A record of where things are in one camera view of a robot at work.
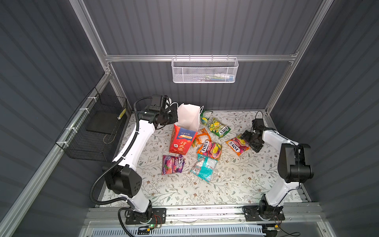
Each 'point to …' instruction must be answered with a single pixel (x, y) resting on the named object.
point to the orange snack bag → (199, 140)
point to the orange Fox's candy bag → (238, 145)
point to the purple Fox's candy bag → (172, 164)
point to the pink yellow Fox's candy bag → (211, 149)
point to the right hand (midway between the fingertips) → (248, 142)
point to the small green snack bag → (205, 116)
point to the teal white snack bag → (204, 167)
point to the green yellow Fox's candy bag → (218, 128)
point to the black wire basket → (94, 130)
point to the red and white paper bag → (185, 130)
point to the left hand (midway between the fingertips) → (180, 117)
